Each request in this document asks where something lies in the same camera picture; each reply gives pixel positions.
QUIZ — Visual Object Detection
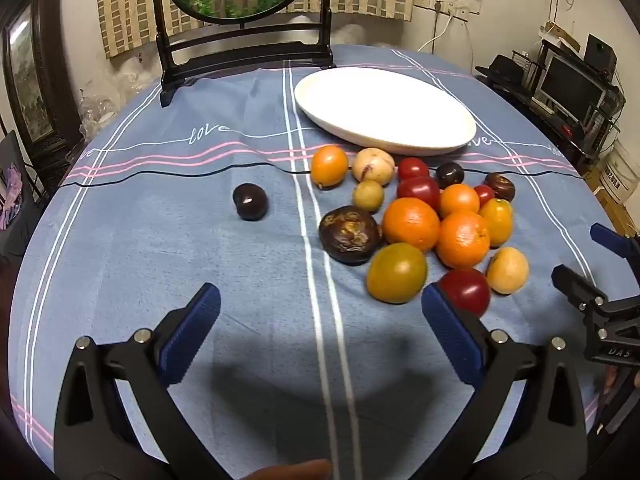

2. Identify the dark brown wrinkled fruit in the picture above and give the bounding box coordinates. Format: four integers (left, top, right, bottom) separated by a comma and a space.
484, 172, 516, 202

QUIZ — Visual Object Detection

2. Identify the black hat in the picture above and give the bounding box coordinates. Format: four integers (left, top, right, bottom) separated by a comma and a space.
475, 54, 531, 86

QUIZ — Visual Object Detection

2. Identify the dark glossy plum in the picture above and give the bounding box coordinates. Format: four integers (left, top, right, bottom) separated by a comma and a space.
435, 161, 466, 190

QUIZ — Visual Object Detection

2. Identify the person's right hand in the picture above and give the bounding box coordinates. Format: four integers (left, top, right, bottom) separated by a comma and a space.
595, 364, 640, 398

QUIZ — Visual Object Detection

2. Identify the large orange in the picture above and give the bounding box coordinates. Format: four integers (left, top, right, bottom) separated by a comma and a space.
382, 197, 441, 253

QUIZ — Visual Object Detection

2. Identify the small orange tangerine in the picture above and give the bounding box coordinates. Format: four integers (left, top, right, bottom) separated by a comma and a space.
479, 198, 515, 248
310, 145, 349, 190

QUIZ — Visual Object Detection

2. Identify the small yellow-green round fruit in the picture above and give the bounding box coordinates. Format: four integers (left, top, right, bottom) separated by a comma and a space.
353, 180, 385, 213

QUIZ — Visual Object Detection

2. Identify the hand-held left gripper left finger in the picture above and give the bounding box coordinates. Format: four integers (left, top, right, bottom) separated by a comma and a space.
54, 282, 231, 480

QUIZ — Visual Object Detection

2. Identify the dark brown mangosteen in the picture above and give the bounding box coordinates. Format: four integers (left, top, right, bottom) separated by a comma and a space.
319, 206, 381, 265

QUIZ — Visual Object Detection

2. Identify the white oval plate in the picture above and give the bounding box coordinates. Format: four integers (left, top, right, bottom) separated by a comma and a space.
294, 66, 477, 157

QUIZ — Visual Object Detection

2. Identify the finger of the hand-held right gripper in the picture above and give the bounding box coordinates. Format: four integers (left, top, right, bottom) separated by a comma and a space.
589, 222, 640, 281
551, 264, 610, 328

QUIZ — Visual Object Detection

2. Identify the black desk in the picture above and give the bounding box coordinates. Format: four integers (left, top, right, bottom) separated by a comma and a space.
475, 40, 626, 171

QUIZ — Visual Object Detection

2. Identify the checked beige curtain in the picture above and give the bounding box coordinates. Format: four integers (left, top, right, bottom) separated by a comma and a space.
95, 0, 416, 58

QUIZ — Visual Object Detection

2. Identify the medium orange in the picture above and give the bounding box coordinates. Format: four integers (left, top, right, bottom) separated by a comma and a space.
436, 210, 491, 269

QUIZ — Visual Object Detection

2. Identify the small cardboard box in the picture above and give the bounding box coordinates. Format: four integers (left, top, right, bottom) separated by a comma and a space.
542, 21, 581, 51

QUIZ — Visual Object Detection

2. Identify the blue striped tablecloth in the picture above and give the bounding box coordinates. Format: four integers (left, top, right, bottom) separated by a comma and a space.
7, 44, 640, 480

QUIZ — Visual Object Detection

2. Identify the dark framed painting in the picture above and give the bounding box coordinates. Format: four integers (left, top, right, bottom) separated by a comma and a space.
2, 2, 58, 146

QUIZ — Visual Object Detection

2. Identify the green-yellow tangerine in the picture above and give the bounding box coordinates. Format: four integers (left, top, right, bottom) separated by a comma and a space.
366, 242, 429, 305

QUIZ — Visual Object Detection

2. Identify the large cardboard box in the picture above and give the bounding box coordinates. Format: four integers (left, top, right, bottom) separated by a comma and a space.
582, 165, 640, 236

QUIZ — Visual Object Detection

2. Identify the large tan round fruit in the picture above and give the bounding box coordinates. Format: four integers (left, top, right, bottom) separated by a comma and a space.
351, 148, 397, 184

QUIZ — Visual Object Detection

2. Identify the clear plastic wrap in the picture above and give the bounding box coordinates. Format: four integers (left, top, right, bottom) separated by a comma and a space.
77, 55, 161, 141

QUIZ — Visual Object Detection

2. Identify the dark purple plum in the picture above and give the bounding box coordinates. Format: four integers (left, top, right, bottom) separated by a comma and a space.
232, 183, 269, 221

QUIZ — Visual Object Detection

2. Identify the white cable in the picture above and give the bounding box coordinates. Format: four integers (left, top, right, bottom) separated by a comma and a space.
419, 12, 456, 54

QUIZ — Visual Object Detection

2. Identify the large red tomato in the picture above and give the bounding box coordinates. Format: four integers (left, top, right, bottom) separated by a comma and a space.
397, 176, 441, 213

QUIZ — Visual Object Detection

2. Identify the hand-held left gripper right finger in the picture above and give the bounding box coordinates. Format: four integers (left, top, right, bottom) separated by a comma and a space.
421, 282, 588, 480

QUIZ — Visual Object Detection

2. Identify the round orange tangerine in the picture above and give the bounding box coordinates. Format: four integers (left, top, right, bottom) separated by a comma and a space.
440, 183, 481, 218

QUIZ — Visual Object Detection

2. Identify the person's left hand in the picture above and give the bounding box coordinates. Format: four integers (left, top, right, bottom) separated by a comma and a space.
235, 459, 333, 480

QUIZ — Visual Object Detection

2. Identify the dark red plum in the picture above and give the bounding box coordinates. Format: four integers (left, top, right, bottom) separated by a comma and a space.
438, 267, 492, 318

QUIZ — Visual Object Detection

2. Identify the black speaker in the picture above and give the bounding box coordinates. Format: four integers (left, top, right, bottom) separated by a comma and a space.
584, 34, 617, 73

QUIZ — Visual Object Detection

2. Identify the white plastic bucket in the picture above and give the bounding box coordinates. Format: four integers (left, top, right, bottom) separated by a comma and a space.
600, 135, 640, 206

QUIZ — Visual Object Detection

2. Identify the computer monitor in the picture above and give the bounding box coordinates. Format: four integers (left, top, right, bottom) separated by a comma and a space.
535, 52, 608, 116

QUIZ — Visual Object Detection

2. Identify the dark printed board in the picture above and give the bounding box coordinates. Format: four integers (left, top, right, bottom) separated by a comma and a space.
0, 130, 31, 246

